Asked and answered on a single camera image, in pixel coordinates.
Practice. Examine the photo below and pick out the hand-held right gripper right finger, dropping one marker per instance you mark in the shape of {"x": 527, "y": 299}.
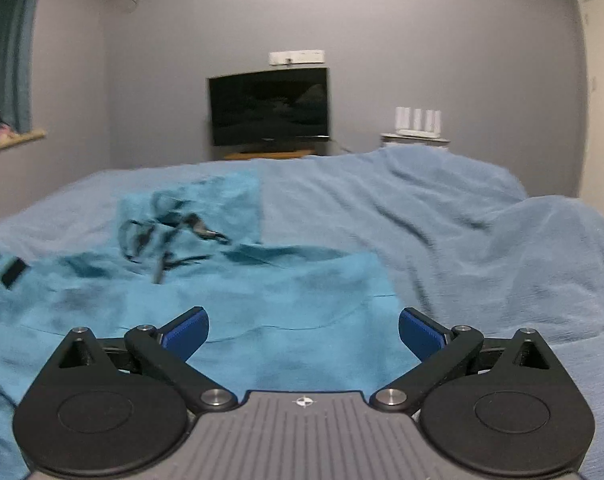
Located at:
{"x": 418, "y": 335}

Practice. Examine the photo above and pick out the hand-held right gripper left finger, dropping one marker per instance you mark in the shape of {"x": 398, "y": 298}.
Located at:
{"x": 187, "y": 334}

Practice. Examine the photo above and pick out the teal garment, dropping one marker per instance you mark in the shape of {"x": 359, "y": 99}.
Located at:
{"x": 282, "y": 300}

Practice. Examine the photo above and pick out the light blue blanket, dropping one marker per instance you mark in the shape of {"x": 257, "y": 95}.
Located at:
{"x": 457, "y": 220}

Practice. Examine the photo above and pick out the white side table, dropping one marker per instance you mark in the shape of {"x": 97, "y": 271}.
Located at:
{"x": 414, "y": 141}

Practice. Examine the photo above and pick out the wooden television stand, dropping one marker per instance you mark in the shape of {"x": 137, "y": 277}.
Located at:
{"x": 269, "y": 153}

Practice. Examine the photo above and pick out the white router with antennas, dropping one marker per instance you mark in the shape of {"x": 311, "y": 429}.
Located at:
{"x": 418, "y": 122}

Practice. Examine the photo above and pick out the black television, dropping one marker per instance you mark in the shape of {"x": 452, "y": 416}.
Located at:
{"x": 269, "y": 107}

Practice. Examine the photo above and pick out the wooden window sill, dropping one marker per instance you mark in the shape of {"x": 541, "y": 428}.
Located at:
{"x": 17, "y": 139}

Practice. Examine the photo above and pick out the white door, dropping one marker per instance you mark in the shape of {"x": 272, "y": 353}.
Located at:
{"x": 602, "y": 90}

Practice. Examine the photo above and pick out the teal curtain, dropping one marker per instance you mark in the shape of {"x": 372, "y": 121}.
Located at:
{"x": 9, "y": 45}

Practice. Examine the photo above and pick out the white wall power strip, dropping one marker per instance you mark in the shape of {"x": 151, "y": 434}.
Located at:
{"x": 297, "y": 57}

